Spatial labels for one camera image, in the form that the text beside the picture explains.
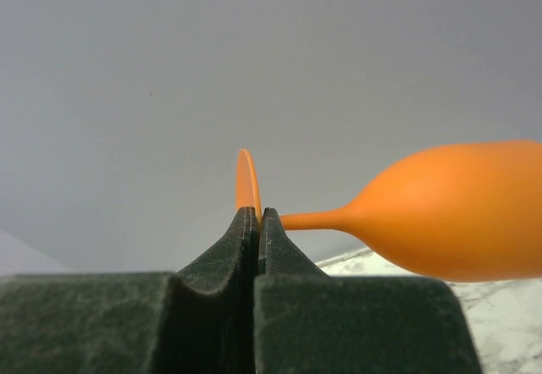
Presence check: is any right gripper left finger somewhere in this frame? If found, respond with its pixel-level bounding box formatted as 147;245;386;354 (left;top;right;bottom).
1;208;258;373

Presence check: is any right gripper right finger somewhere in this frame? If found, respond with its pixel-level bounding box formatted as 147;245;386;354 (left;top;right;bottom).
254;208;482;373

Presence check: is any orange plastic wine glass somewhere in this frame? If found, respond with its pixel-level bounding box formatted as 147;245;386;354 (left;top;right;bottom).
235;139;542;283

